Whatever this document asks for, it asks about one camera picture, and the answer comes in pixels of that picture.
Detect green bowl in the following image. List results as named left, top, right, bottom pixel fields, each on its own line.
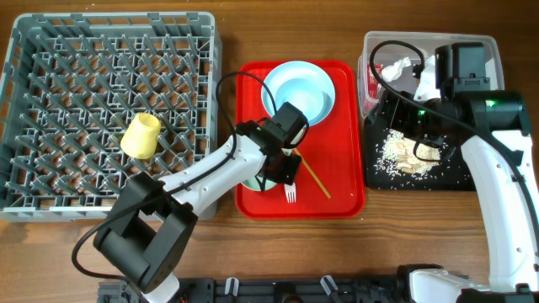
left=241, top=176, right=276, bottom=192

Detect rice and food scraps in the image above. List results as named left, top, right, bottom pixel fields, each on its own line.
left=374, top=130, right=440, bottom=180

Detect light blue bowl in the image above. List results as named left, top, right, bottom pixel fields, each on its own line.
left=275, top=78, right=324, bottom=125

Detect white napkin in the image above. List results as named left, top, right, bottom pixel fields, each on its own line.
left=381, top=57, right=412, bottom=82

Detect red snack wrapper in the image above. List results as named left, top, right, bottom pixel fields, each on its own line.
left=367, top=64, right=381, bottom=104

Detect yellow cup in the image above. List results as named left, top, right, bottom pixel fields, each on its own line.
left=120, top=113, right=161, bottom=159

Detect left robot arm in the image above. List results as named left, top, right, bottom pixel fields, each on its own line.
left=93, top=117, right=308, bottom=302

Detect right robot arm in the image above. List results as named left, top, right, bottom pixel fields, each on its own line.
left=374, top=91, right=538, bottom=302

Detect grey dishwasher rack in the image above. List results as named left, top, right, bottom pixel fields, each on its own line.
left=1, top=12, right=222, bottom=222

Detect wooden chopstick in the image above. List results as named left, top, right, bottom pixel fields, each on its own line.
left=293, top=148, right=332, bottom=199

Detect black tray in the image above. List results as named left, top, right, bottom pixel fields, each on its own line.
left=362, top=105, right=475, bottom=191

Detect white plastic fork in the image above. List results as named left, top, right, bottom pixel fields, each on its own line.
left=284, top=183, right=296, bottom=204

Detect light blue plate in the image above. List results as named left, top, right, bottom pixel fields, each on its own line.
left=264, top=61, right=336, bottom=124

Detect red plastic tray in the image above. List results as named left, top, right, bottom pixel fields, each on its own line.
left=236, top=60, right=366, bottom=220

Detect clear plastic bin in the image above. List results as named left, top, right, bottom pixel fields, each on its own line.
left=357, top=30, right=506, bottom=121

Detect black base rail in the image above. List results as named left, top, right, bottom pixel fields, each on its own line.
left=99, top=275, right=471, bottom=303

